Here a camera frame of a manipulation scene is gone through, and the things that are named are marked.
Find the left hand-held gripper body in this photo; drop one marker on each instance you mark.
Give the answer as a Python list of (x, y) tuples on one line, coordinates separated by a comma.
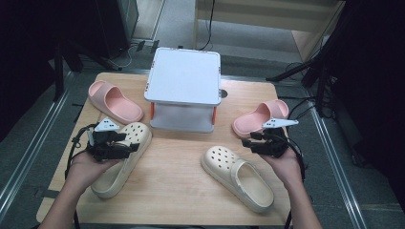
[(102, 149)]

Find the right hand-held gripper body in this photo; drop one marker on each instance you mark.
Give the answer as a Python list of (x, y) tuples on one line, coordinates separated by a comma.
[(273, 143)]

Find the pink slide slipper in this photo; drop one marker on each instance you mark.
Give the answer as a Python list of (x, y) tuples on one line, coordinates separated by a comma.
[(250, 122), (122, 108)]

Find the beige clog with holes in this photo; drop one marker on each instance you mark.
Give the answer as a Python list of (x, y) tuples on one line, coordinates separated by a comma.
[(116, 179), (223, 162)]

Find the white two-tier shoe rack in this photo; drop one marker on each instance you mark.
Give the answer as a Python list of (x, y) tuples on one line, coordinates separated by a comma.
[(184, 76)]

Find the person's left hand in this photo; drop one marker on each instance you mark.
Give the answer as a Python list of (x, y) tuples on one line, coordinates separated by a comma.
[(86, 170)]

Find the person's right hand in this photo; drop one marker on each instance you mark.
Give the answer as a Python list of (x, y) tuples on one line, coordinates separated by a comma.
[(288, 168)]

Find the black tripod stand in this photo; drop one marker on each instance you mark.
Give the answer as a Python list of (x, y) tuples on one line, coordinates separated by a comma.
[(321, 73)]

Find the black metal stand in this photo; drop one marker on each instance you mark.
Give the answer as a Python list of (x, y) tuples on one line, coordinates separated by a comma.
[(59, 73)]

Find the dark metal cabinet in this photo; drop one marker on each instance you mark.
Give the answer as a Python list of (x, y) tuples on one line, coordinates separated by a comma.
[(124, 22)]

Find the light wooden cabinet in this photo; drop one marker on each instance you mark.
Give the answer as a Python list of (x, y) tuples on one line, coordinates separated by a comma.
[(264, 16)]

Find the metal floor rail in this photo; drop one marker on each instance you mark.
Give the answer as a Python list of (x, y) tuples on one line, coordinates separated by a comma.
[(28, 152), (337, 171)]

